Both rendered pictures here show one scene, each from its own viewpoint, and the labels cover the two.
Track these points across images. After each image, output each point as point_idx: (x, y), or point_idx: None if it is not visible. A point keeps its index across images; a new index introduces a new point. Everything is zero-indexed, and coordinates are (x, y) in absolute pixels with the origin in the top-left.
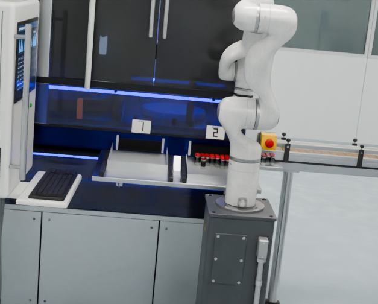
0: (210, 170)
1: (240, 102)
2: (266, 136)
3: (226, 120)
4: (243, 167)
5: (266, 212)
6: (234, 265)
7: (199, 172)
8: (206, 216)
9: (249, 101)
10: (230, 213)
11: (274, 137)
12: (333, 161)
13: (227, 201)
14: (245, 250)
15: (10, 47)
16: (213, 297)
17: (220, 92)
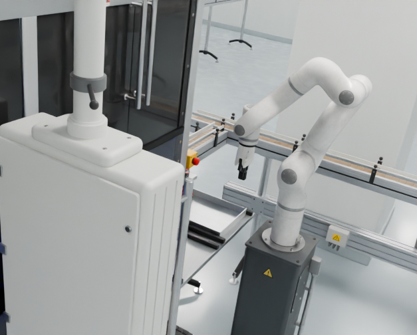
0: (190, 212)
1: (306, 163)
2: (192, 155)
3: (304, 183)
4: (302, 214)
5: (303, 236)
6: (300, 289)
7: (195, 221)
8: (270, 264)
9: (308, 159)
10: (302, 254)
11: (195, 154)
12: (204, 149)
13: (285, 244)
14: (306, 274)
15: (178, 221)
16: (288, 321)
17: (169, 135)
